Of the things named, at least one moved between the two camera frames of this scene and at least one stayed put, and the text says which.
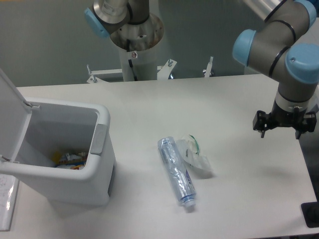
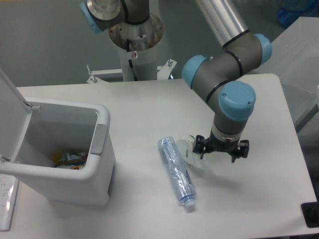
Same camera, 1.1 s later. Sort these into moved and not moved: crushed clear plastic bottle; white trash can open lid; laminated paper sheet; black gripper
Moved: black gripper
Not moved: white trash can open lid; crushed clear plastic bottle; laminated paper sheet
